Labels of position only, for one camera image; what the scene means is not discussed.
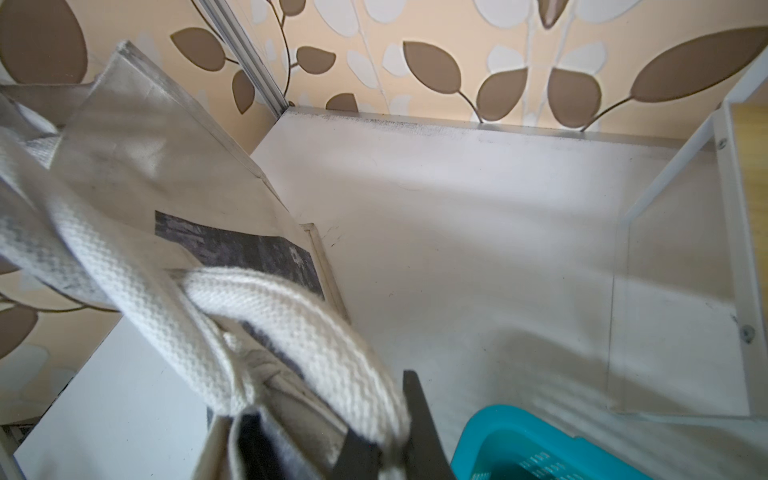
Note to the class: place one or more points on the white canvas grocery bag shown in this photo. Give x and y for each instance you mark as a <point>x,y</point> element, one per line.
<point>126,192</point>

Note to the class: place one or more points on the white wooden two-tier shelf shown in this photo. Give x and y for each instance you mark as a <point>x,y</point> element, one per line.
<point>688,331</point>

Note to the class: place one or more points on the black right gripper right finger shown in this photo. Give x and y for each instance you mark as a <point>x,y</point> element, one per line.
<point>424,455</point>

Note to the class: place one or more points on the teal plastic fruit basket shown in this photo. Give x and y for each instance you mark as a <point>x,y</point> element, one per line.
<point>506,442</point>

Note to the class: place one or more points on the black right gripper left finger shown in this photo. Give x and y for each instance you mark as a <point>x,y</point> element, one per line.
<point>358,459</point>

